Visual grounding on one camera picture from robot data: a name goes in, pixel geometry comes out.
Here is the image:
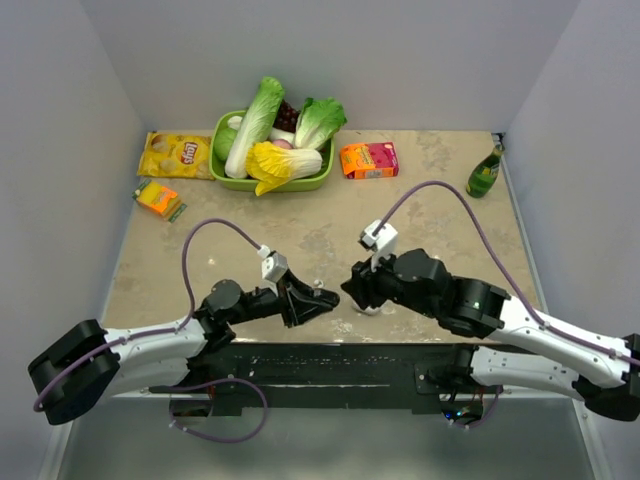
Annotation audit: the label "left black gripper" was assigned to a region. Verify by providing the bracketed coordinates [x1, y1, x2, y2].
[227, 268, 332, 327]

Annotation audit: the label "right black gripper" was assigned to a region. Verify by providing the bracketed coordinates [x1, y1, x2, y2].
[340, 243, 439, 318]

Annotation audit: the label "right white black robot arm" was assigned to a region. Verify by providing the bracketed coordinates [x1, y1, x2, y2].
[341, 249, 639, 422]

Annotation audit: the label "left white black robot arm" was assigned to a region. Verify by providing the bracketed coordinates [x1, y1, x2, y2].
[27, 272, 340, 425]

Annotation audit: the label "green plastic basin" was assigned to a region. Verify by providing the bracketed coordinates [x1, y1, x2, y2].
[209, 111, 334, 196]

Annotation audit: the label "orange pink snack box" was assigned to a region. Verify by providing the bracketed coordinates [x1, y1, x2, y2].
[340, 142, 399, 180]

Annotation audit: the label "yellow napa cabbage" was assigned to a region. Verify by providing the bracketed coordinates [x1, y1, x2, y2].
[246, 142, 323, 196]

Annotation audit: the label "green glass bottle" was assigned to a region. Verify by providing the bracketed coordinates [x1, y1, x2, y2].
[466, 146, 504, 198]

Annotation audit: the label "pink onion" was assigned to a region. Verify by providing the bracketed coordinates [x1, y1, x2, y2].
[272, 139, 293, 150]

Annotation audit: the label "green leaf lettuce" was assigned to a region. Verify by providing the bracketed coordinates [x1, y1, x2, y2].
[293, 97, 347, 150]

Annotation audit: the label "dark red grapes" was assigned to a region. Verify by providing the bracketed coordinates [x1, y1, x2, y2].
[273, 100, 300, 133]

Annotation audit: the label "green napa cabbage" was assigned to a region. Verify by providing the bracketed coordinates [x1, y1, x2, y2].
[225, 76, 285, 179]

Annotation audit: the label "round green cabbage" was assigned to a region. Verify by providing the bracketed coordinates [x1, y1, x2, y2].
[213, 127, 237, 162]

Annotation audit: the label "orange yellow sponge pack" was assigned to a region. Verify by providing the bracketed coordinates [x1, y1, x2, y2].
[132, 179, 187, 223]

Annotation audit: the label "white radish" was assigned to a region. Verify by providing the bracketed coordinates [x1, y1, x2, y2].
[227, 115, 295, 146]

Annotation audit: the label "yellow Lays chips bag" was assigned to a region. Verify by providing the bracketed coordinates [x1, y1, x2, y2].
[137, 132, 213, 180]

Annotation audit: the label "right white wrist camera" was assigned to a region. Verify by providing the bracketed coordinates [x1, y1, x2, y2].
[359, 220, 398, 271]

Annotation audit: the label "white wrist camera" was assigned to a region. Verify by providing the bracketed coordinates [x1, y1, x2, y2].
[359, 220, 398, 271]
[257, 244, 289, 293]

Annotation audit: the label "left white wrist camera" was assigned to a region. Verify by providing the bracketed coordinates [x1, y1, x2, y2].
[257, 244, 289, 293]

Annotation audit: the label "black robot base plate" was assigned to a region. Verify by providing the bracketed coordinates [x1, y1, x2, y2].
[172, 343, 482, 415]

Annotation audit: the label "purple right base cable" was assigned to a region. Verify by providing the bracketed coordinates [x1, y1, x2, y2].
[447, 387, 504, 431]

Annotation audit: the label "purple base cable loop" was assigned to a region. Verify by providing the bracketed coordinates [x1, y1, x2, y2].
[168, 378, 269, 445]

